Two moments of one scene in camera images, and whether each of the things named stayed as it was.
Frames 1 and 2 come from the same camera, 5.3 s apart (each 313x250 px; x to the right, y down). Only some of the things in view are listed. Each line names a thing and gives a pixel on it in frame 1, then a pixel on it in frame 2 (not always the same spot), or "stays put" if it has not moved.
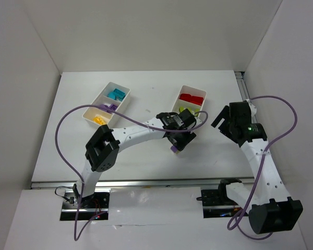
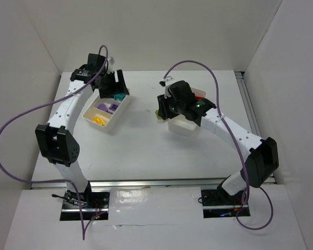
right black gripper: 225,125 -> 163,107
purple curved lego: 104,107 stays put
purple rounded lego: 174,149 -> 110,111
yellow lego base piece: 99,120 stays put
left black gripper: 181,140 -> 112,85
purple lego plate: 113,107 stays put
